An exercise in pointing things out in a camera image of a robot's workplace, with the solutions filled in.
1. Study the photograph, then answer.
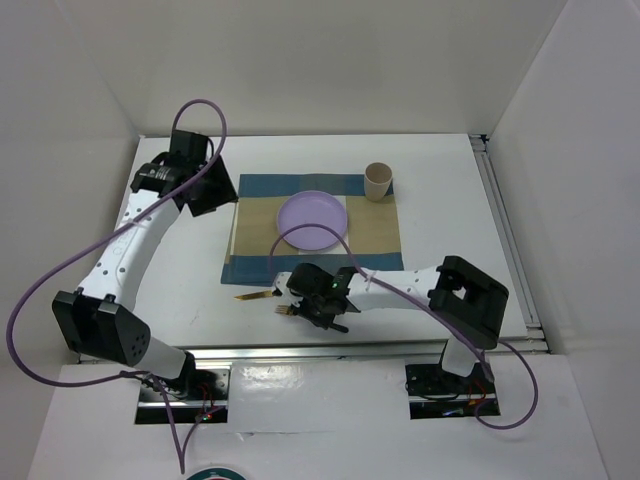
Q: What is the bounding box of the gold fork dark handle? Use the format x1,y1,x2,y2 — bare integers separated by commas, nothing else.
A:
274,305,299,317

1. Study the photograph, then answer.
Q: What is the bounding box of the gold knife dark handle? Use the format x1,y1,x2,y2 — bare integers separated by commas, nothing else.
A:
235,290,276,301

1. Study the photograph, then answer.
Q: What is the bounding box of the blue and beige cloth placemat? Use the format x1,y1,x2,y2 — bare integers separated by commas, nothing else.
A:
221,173,404,286

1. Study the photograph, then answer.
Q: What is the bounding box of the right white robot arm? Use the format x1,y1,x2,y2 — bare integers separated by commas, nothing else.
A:
273,256,509,392

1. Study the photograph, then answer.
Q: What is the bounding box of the beige plastic cup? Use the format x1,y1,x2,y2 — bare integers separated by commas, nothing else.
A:
364,162,393,202

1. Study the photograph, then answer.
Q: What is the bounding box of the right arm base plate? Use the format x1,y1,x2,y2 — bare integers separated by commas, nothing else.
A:
405,363,500,420

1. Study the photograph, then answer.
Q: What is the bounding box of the aluminium frame rail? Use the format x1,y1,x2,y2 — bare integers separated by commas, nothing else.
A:
78,133,551,364

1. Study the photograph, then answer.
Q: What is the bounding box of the lilac plastic plate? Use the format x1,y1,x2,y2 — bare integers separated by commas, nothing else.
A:
276,190,348,251

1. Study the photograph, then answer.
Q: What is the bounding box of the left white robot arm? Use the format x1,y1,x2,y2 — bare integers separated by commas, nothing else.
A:
52,130,238,399

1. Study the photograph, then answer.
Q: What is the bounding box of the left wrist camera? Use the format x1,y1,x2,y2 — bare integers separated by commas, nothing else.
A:
272,272,301,306

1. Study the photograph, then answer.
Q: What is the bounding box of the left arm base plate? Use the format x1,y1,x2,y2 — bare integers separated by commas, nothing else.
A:
134,365,231,425

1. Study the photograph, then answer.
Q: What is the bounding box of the green round sticker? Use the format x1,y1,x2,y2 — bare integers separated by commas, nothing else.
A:
186,467,247,480

